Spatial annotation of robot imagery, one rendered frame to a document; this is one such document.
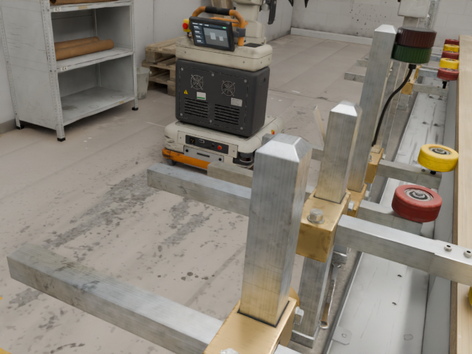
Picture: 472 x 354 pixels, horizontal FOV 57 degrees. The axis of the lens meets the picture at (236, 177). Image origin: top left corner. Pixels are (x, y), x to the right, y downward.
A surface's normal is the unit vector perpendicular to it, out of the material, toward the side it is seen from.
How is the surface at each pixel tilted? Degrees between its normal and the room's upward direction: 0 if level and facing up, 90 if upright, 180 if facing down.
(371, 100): 90
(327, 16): 90
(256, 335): 0
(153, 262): 0
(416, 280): 0
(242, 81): 90
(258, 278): 90
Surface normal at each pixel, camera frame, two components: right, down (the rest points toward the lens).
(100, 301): -0.43, 0.38
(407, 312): 0.07, -0.89
